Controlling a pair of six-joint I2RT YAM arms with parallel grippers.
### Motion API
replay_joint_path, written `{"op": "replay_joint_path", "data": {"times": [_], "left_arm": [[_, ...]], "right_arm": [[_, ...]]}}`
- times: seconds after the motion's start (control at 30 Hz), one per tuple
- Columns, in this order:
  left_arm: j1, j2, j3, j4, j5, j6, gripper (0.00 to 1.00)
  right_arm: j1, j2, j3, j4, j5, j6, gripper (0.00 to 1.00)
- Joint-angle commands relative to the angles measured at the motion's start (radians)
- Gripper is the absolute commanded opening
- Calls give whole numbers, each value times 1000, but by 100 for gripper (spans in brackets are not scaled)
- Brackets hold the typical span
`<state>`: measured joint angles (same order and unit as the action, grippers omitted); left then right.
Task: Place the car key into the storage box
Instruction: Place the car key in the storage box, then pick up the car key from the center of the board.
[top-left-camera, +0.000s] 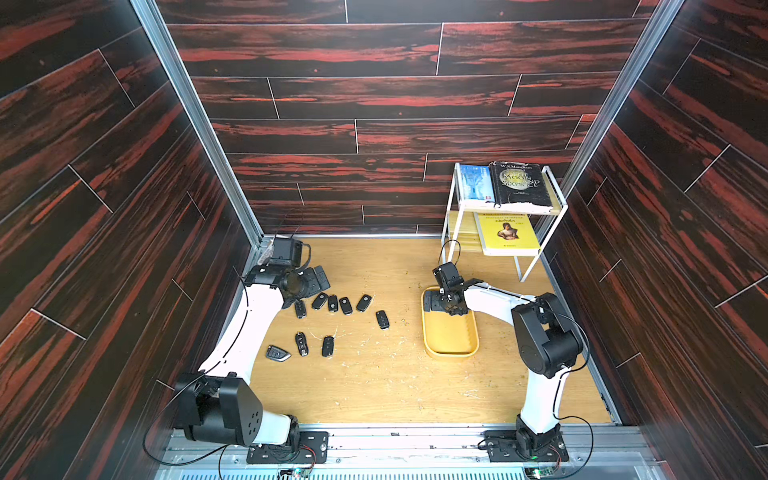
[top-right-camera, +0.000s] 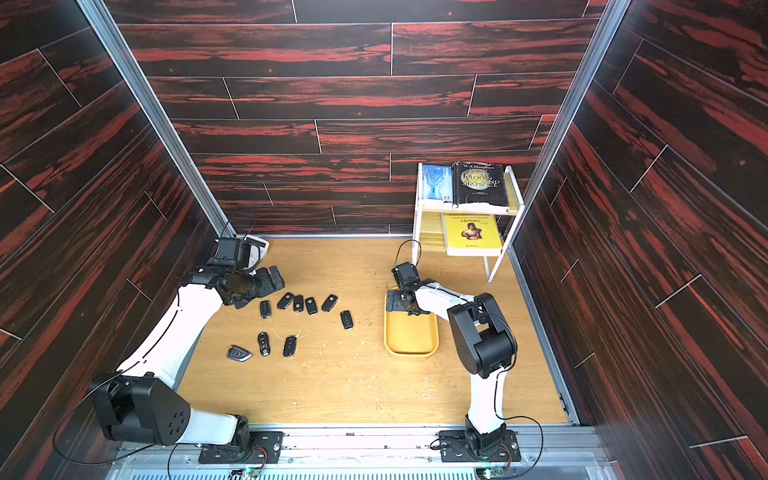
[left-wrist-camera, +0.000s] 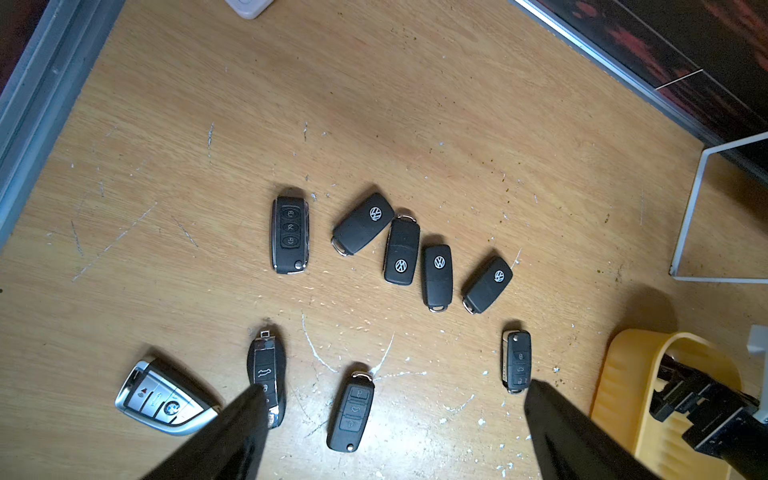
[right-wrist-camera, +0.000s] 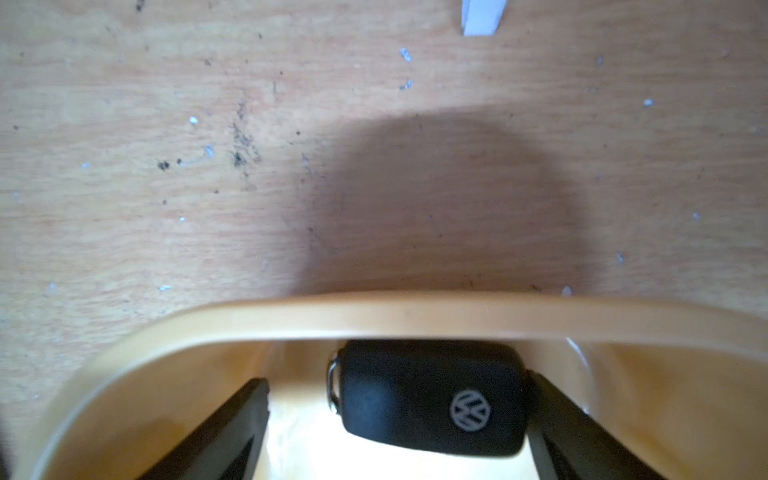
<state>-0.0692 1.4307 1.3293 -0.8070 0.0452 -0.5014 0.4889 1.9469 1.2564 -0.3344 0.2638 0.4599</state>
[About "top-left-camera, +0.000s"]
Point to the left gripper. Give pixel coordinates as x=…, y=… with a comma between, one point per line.
x=313, y=285

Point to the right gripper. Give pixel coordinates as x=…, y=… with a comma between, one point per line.
x=447, y=294

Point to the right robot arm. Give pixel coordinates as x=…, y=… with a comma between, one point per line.
x=547, y=340

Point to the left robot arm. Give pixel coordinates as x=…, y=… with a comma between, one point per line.
x=216, y=404

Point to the yellow storage tray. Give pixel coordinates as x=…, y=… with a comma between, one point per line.
x=447, y=337

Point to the black silver car key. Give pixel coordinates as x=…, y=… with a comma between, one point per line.
x=277, y=354

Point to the white calculator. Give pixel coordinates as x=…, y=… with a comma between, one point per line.
x=270, y=253

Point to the yellow paperback book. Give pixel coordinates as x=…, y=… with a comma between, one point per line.
x=506, y=234

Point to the blue white book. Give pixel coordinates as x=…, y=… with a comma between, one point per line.
x=476, y=184

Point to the black hardcover book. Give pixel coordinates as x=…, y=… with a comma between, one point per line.
x=519, y=183

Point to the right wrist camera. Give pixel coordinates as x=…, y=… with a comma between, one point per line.
x=448, y=277

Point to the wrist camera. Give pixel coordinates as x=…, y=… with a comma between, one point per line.
x=287, y=252
x=448, y=277

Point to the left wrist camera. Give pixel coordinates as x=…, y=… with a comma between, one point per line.
x=287, y=252

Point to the white wire shelf rack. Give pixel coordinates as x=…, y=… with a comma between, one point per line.
x=506, y=209

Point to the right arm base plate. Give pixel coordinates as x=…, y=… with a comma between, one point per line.
x=505, y=446

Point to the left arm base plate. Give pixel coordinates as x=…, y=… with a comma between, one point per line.
x=306, y=448

